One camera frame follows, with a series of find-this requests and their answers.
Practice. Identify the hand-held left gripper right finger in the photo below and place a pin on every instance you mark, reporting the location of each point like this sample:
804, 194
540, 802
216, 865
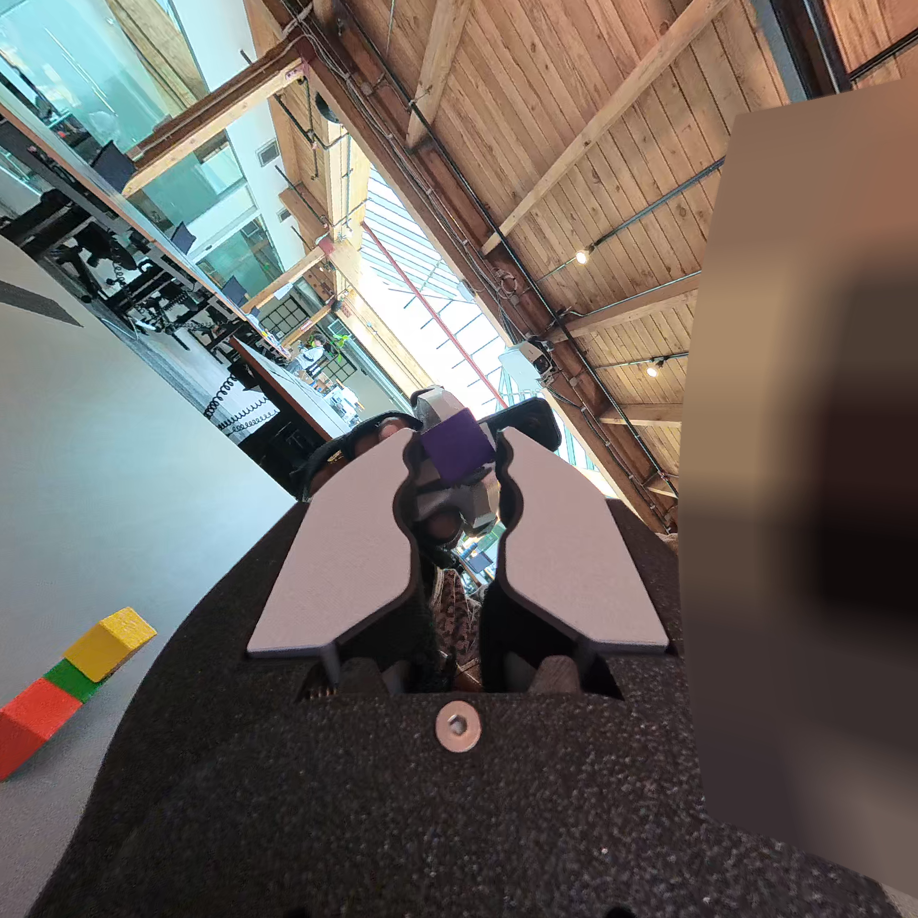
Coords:
574, 559

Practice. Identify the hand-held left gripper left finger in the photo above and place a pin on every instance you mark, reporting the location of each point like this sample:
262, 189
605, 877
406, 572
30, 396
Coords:
344, 552

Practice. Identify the purple wooden cube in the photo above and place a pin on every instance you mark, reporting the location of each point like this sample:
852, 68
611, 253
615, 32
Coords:
455, 444

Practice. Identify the yellow wooden cube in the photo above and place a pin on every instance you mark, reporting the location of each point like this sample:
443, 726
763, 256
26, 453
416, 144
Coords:
107, 642

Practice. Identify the green wooden cube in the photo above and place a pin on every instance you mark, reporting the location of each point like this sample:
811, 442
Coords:
72, 681

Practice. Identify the orange-red wooden cube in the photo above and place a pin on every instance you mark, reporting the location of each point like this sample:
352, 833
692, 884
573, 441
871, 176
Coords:
32, 724

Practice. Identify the dark wooden desk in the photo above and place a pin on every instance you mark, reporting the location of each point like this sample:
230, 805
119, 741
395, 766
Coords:
280, 401

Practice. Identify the person's right hand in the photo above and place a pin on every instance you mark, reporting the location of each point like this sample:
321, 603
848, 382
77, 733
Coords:
441, 529

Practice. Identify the white ceiling device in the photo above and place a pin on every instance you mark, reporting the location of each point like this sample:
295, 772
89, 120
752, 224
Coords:
523, 358

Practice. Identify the ceiling spot light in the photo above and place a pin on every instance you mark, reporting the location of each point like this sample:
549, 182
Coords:
654, 369
584, 254

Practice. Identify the red ceiling pipe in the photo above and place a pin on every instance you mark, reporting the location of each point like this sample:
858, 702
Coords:
430, 311

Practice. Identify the green plant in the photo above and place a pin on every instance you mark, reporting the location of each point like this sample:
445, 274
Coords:
338, 348

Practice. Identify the black office chair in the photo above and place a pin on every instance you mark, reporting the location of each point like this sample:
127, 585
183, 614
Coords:
107, 254

